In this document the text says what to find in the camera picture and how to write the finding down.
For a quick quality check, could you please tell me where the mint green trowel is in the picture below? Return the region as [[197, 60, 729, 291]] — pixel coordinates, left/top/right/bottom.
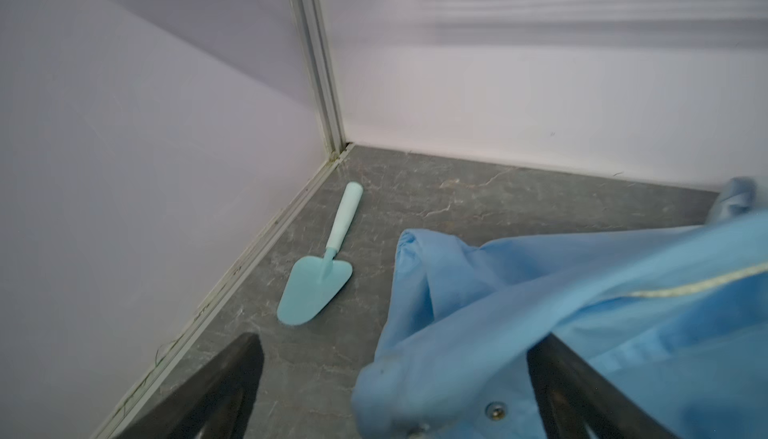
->
[[277, 182, 363, 326]]

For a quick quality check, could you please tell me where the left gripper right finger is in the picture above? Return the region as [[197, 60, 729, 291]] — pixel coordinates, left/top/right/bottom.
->
[[526, 334, 675, 438]]

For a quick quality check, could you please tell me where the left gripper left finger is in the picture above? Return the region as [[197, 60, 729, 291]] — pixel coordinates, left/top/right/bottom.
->
[[118, 333, 264, 438]]

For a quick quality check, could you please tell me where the light blue jacket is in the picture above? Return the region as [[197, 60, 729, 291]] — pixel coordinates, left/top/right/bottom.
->
[[351, 178, 767, 438]]

